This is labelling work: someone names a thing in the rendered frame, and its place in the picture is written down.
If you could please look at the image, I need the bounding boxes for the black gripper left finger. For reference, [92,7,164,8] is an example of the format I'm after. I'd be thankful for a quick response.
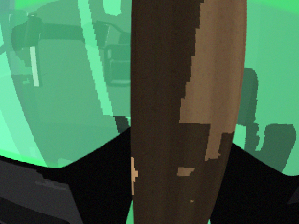
[0,127,133,224]

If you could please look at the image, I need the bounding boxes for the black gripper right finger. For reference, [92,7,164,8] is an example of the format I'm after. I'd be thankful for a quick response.
[210,142,299,224]

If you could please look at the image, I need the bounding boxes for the tan wooden board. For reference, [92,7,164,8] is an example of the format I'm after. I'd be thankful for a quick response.
[130,0,248,224]

